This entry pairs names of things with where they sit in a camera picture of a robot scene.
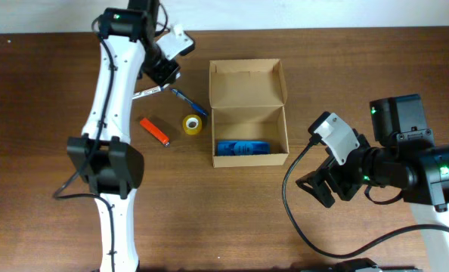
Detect open cardboard box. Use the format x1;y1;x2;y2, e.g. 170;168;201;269
209;59;290;168

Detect blue ballpoint pen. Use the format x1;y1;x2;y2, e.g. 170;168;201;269
171;88;208;117

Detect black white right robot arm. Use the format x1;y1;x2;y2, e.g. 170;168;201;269
296;94;449;271

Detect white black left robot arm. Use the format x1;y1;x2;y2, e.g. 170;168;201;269
53;1;180;271

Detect blue plastic tray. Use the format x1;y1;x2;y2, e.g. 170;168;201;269
217;140;271;156

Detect orange black stapler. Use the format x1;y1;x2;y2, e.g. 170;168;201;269
140;118;170;147

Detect yellow clear tape roll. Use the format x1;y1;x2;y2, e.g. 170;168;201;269
182;114;203;135

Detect blue white whiteboard marker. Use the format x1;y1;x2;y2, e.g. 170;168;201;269
132;84;169;100

